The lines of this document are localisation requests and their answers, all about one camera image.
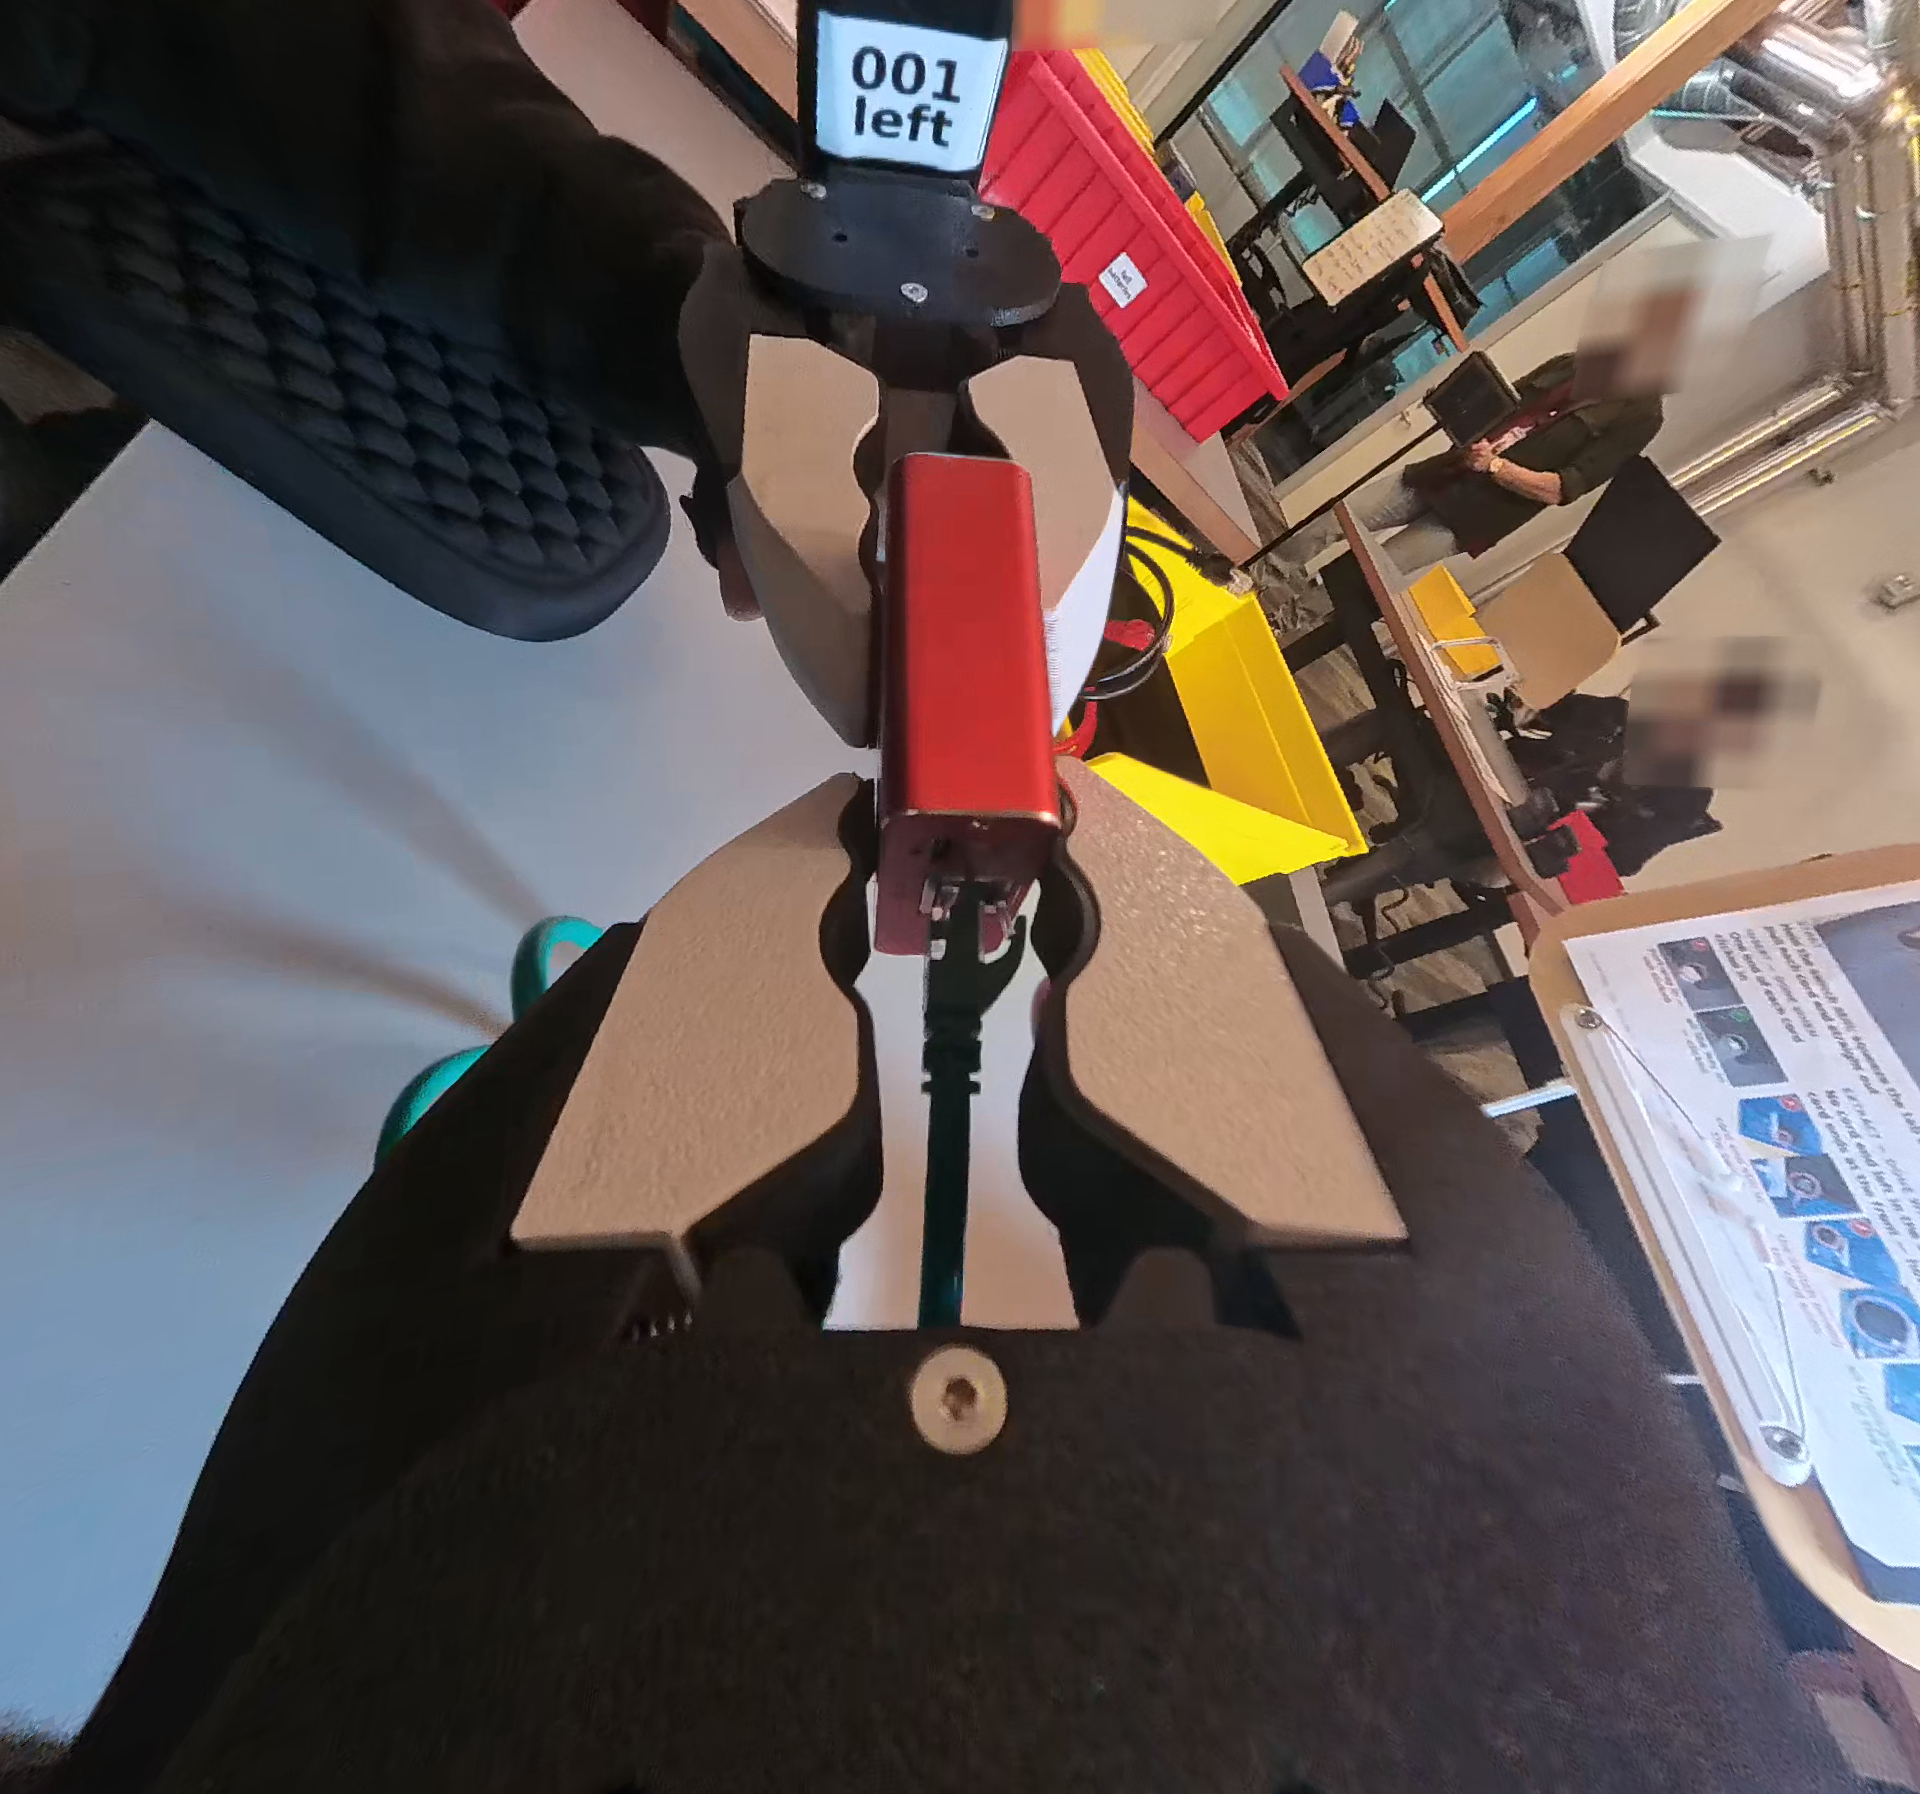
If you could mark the person's left hand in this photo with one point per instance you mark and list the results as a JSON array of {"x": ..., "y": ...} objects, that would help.
[{"x": 721, "y": 534}]

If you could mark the person's left forearm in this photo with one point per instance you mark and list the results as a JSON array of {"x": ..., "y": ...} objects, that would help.
[{"x": 377, "y": 144}]

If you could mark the wooden post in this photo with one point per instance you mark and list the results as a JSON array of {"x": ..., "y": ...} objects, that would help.
[{"x": 1637, "y": 69}]

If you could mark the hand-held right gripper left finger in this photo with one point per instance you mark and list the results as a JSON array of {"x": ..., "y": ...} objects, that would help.
[{"x": 705, "y": 1058}]

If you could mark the black cardboard sign stand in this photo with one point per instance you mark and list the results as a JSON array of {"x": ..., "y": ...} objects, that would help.
[{"x": 1606, "y": 579}]

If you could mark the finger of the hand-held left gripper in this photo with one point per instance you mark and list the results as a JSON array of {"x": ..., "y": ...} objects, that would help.
[
  {"x": 801, "y": 534},
  {"x": 1076, "y": 487}
]

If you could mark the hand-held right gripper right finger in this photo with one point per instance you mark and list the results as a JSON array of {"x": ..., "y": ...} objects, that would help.
[{"x": 1201, "y": 1058}]

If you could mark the wooden background table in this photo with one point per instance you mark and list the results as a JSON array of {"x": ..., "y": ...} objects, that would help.
[{"x": 1457, "y": 714}]

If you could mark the yellow plastic bin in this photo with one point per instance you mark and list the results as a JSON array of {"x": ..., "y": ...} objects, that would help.
[{"x": 1245, "y": 714}]

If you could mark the red ethernet splitter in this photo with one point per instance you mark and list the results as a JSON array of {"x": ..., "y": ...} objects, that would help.
[{"x": 959, "y": 685}]

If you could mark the small yellow bin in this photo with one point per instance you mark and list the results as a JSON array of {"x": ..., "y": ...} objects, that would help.
[{"x": 1446, "y": 614}]

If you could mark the black padded wrist rest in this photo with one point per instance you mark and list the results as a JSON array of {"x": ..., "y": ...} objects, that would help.
[{"x": 331, "y": 413}]

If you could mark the red plastic crate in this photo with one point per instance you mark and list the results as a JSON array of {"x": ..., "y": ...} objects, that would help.
[{"x": 1141, "y": 249}]

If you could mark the black sign holder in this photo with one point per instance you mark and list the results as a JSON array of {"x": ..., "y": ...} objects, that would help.
[{"x": 1471, "y": 391}]

